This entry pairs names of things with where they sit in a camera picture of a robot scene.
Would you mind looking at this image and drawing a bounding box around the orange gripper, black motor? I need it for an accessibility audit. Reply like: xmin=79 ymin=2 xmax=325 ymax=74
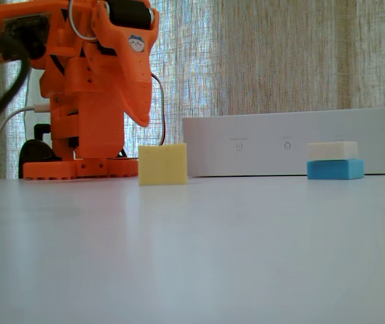
xmin=52 ymin=0 xmax=159 ymax=159

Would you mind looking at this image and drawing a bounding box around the orange robot arm with base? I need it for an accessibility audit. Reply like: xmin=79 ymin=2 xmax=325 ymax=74
xmin=22 ymin=90 xmax=140 ymax=180

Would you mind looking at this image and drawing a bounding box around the yellow foam cuboid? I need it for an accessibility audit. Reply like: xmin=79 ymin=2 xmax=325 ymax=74
xmin=138 ymin=142 xmax=188 ymax=186

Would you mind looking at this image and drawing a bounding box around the white cardboard box bin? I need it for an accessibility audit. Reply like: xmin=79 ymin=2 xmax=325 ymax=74
xmin=182 ymin=107 xmax=385 ymax=178

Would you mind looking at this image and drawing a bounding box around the white foam cuboid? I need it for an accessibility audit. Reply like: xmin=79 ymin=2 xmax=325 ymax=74
xmin=306 ymin=140 xmax=359 ymax=161

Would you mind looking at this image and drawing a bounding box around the blue foam cuboid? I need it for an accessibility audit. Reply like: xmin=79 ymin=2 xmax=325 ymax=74
xmin=306 ymin=159 xmax=365 ymax=180

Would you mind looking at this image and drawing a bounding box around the black table clamp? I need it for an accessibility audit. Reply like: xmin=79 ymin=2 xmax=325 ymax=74
xmin=18 ymin=123 xmax=61 ymax=180

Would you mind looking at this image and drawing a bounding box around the base servo wire loop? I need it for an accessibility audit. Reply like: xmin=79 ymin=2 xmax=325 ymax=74
xmin=150 ymin=72 xmax=166 ymax=146

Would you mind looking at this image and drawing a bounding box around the gripper servo wire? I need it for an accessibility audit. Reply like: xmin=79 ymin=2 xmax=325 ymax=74
xmin=69 ymin=0 xmax=98 ymax=42

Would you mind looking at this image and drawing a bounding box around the white power cable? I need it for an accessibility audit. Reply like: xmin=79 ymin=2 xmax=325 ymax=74
xmin=0 ymin=103 xmax=52 ymax=180

